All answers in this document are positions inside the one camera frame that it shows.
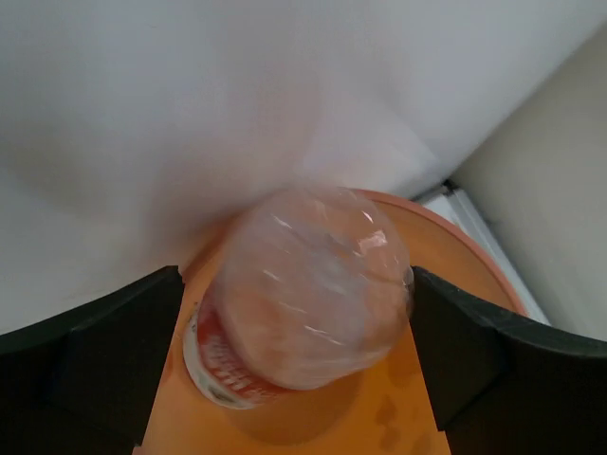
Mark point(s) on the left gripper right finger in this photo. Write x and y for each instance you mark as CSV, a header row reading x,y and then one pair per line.
x,y
501,383

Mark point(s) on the orange plastic bin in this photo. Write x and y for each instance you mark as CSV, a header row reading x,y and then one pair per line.
x,y
384,410

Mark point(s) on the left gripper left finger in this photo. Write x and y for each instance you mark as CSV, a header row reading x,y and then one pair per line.
x,y
85,381

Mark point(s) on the red label white bottle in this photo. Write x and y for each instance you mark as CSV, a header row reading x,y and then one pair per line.
x,y
314,284

